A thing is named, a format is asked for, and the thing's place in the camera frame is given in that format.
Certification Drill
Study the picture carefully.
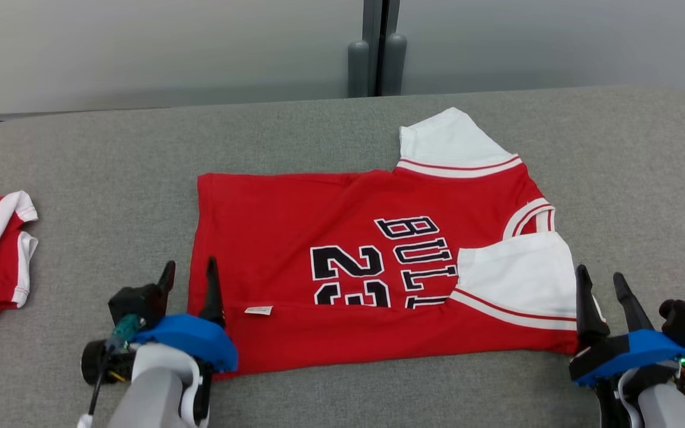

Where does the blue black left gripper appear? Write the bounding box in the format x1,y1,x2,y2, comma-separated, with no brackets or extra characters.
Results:
81,257,239,424

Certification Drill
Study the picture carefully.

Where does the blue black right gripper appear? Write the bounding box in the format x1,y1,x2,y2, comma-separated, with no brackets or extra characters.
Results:
568,265,685,401

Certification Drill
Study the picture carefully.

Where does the red white Bulls jersey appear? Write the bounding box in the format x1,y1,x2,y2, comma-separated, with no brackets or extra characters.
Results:
188,107,605,380

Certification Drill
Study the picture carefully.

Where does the grey fabric upholstered surface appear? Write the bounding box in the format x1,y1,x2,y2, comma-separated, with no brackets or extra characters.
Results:
0,85,685,428

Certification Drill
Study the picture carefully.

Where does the black cable with teal plug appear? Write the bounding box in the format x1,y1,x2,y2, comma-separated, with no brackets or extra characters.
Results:
78,314,144,428

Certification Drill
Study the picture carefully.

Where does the grey cylindrical post bumper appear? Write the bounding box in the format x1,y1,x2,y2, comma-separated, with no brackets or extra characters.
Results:
383,33,407,96
347,40,370,98

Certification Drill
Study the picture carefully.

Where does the grey vertical partition post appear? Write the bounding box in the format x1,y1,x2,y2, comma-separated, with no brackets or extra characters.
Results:
362,0,401,97

